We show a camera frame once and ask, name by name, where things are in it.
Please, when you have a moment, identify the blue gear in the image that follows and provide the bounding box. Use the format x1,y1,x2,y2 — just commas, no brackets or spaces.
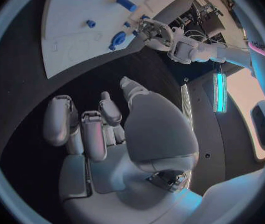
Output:
108,31,127,51

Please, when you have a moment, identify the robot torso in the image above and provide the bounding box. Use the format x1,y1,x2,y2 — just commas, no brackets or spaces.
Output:
180,67,265,198

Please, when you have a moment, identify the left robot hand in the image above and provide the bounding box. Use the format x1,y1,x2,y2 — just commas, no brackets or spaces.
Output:
136,18,175,52

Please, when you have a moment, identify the white cable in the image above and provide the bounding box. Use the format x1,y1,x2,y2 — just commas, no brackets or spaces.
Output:
183,28,228,46

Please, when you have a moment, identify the workshop equipment rack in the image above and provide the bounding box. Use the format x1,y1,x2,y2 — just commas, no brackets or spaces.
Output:
169,0,232,47

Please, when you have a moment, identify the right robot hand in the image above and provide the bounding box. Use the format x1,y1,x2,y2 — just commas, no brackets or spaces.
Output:
42,76,204,224

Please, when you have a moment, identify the glowing light bar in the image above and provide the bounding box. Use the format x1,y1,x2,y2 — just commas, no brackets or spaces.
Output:
213,72,228,113

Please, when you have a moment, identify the long blue cylinder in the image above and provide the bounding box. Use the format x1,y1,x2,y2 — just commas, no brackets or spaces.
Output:
116,0,138,12

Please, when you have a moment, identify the white task board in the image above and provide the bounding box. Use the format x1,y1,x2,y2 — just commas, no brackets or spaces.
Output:
39,0,201,79

